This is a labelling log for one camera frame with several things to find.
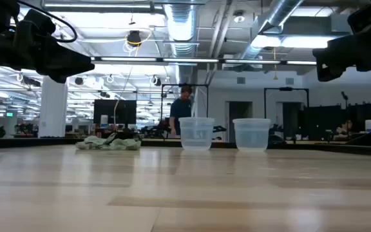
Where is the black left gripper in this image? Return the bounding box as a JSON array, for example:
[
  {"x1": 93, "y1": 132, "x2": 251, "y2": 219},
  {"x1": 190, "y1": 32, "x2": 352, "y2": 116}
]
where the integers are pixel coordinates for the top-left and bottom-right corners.
[{"x1": 0, "y1": 28, "x2": 95, "y2": 84}]

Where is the black microphone stand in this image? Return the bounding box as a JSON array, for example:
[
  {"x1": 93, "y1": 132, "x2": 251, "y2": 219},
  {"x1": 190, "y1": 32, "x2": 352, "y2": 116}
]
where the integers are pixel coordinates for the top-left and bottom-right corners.
[{"x1": 340, "y1": 91, "x2": 350, "y2": 109}]

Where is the white square column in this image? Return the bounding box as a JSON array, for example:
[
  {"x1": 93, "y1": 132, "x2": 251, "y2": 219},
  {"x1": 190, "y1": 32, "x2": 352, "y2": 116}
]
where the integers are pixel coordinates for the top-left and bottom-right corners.
[{"x1": 38, "y1": 75, "x2": 69, "y2": 139}]

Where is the black monitor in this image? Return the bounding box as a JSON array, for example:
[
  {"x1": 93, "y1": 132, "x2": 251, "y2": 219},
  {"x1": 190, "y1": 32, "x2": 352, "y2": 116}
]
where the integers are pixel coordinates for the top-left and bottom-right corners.
[
  {"x1": 303, "y1": 104, "x2": 345, "y2": 141},
  {"x1": 93, "y1": 99, "x2": 137, "y2": 125},
  {"x1": 347, "y1": 102, "x2": 371, "y2": 133}
]

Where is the yellow hanging tag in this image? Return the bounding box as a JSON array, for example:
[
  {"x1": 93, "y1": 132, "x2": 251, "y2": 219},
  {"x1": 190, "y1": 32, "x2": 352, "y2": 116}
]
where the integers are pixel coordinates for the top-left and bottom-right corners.
[{"x1": 272, "y1": 47, "x2": 279, "y2": 81}]

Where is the seated person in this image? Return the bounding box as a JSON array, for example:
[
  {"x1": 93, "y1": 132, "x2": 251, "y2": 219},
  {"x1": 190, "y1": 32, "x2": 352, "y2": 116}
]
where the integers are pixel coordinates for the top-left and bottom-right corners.
[{"x1": 333, "y1": 119, "x2": 354, "y2": 140}]

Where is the dark door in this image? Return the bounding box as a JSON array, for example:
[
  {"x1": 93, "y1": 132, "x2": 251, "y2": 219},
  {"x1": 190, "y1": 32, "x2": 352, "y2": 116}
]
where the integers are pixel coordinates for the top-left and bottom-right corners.
[
  {"x1": 281, "y1": 102, "x2": 303, "y2": 140},
  {"x1": 229, "y1": 101, "x2": 253, "y2": 143}
]

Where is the black ceiling-hung device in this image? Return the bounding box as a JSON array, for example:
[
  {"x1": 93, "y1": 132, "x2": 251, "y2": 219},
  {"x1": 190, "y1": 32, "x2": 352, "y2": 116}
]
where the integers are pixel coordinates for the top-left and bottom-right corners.
[{"x1": 126, "y1": 30, "x2": 142, "y2": 46}]

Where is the clear plastic tub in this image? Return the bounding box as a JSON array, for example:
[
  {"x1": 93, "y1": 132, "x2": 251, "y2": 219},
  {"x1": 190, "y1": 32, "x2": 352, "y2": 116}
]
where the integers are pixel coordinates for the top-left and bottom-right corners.
[
  {"x1": 178, "y1": 117, "x2": 216, "y2": 151},
  {"x1": 232, "y1": 118, "x2": 272, "y2": 152}
]

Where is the standing person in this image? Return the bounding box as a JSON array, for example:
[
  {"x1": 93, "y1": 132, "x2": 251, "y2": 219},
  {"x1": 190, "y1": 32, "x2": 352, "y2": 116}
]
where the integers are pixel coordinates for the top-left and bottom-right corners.
[{"x1": 169, "y1": 85, "x2": 193, "y2": 138}]

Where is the long ceiling light bar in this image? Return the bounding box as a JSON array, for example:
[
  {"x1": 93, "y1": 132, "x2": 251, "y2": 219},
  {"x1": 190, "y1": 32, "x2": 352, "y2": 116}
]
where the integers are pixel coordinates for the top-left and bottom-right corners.
[{"x1": 91, "y1": 57, "x2": 318, "y2": 66}]

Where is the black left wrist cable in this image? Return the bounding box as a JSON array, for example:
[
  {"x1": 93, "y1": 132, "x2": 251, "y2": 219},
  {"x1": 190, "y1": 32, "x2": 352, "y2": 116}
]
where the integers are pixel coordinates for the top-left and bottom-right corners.
[{"x1": 17, "y1": 0, "x2": 79, "y2": 44}]

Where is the black frame stand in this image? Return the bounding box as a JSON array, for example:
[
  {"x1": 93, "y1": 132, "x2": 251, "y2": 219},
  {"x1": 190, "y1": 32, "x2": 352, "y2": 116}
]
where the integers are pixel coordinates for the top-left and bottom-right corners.
[
  {"x1": 263, "y1": 86, "x2": 310, "y2": 142},
  {"x1": 160, "y1": 83, "x2": 209, "y2": 140}
]

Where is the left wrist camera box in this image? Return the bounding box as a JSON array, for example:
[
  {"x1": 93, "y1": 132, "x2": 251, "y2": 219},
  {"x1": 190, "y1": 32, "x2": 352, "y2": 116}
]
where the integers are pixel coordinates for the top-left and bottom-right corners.
[{"x1": 13, "y1": 8, "x2": 57, "y2": 46}]

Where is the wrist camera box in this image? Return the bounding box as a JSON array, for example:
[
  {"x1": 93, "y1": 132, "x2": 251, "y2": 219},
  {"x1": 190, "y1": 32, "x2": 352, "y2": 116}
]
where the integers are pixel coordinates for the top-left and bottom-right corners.
[
  {"x1": 347, "y1": 3, "x2": 371, "y2": 35},
  {"x1": 13, "y1": 8, "x2": 57, "y2": 46}
]

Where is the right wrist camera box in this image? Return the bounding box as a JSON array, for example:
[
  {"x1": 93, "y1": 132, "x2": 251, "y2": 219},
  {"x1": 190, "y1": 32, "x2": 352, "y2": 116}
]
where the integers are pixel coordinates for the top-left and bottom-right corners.
[{"x1": 347, "y1": 3, "x2": 371, "y2": 35}]

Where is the yellow extension cable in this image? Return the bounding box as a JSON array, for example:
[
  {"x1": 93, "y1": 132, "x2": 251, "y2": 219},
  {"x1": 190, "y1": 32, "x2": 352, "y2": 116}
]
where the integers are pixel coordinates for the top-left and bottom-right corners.
[{"x1": 113, "y1": 28, "x2": 154, "y2": 130}]

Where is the silver round air duct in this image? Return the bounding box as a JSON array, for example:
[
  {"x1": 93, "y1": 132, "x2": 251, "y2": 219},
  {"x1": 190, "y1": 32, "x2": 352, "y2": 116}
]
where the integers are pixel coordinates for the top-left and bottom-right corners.
[
  {"x1": 236, "y1": 0, "x2": 305, "y2": 61},
  {"x1": 163, "y1": 0, "x2": 202, "y2": 59}
]

